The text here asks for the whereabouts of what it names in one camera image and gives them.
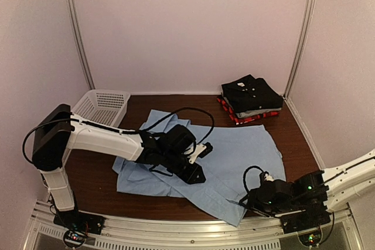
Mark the white plastic laundry basket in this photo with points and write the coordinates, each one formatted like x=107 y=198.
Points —
x=107 y=107

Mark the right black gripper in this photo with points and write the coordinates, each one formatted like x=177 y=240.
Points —
x=254 y=203

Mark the front aluminium rail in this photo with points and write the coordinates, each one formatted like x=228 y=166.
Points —
x=131 y=233

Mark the aluminium frame post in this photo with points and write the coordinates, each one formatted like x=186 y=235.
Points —
x=303 y=35
x=79 y=43

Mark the black shirt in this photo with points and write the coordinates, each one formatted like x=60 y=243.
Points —
x=250 y=94

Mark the red plaid shirt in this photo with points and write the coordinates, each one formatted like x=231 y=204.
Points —
x=245 y=120

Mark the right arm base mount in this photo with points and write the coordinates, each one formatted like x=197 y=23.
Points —
x=308 y=225

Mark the right aluminium frame post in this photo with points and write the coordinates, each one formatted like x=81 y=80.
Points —
x=303 y=35

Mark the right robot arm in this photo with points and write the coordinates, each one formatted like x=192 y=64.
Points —
x=324 y=190

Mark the grey shirt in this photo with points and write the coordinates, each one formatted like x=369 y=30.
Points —
x=251 y=113

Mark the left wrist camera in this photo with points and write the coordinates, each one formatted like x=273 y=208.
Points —
x=198 y=151

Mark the left aluminium frame post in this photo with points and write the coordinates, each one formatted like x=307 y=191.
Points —
x=79 y=43

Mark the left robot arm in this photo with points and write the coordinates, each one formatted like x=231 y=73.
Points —
x=62 y=131

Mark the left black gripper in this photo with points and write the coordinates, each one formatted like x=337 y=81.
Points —
x=190 y=177

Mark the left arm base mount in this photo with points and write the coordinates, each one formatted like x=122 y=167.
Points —
x=80 y=231

